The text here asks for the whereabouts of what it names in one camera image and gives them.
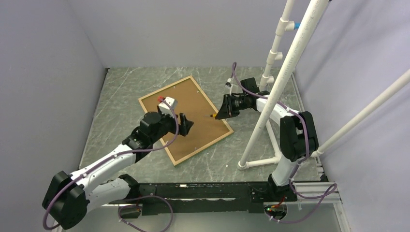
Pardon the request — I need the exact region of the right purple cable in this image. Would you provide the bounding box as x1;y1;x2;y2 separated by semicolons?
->
231;61;338;225

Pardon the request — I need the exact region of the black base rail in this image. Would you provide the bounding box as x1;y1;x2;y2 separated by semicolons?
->
105;181;298;216

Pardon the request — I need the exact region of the aluminium frame rail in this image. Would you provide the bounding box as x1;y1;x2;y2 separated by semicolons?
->
51;182;351;232

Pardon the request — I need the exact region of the purple cable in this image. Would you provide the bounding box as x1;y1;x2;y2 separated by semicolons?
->
42;98;179;231
231;61;338;225

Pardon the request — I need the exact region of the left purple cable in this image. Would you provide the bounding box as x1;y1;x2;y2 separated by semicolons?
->
42;98;179;231

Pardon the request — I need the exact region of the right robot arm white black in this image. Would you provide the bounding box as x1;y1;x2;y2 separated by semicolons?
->
212;77;318;201

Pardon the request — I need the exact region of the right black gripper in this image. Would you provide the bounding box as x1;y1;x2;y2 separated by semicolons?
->
216;94;248;120

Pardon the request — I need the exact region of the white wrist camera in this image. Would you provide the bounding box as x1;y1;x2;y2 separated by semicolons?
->
225;78;234;88
157;97;178;117

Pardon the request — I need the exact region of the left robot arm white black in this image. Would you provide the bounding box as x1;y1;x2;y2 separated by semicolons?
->
42;111;194;231

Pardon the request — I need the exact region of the green wooden picture frame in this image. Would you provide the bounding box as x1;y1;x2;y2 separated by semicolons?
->
138;75;235;167

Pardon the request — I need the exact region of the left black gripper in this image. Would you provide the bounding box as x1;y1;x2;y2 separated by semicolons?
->
150;104;193;144

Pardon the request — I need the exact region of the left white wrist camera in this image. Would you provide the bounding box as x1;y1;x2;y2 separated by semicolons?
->
157;97;178;117

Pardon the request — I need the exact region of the white PVC pipe stand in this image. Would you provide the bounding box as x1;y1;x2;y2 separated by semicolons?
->
237;0;410;170

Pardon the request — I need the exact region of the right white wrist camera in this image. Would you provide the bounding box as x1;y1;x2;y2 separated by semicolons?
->
225;78;234;88

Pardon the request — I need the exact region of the orange handled screwdriver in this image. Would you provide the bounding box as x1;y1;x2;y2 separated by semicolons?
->
204;114;217;118

